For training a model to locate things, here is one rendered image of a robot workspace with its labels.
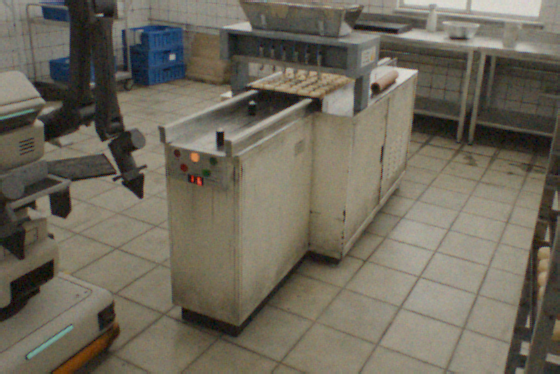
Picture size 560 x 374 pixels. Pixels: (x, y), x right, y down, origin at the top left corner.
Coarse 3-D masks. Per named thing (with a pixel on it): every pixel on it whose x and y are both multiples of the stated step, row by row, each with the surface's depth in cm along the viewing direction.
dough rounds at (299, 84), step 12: (288, 72) 298; (300, 72) 300; (312, 72) 300; (264, 84) 272; (276, 84) 271; (288, 84) 272; (300, 84) 273; (312, 84) 281; (324, 84) 279; (336, 84) 278; (312, 96) 257; (324, 96) 261
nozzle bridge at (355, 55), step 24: (240, 24) 279; (240, 48) 274; (264, 48) 269; (288, 48) 264; (312, 48) 259; (336, 48) 254; (360, 48) 244; (240, 72) 284; (336, 72) 252; (360, 72) 250; (360, 96) 259
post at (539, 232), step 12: (552, 156) 134; (552, 168) 135; (552, 192) 136; (540, 204) 139; (552, 204) 137; (540, 228) 140; (528, 264) 144; (528, 288) 146; (516, 348) 153; (504, 372) 157
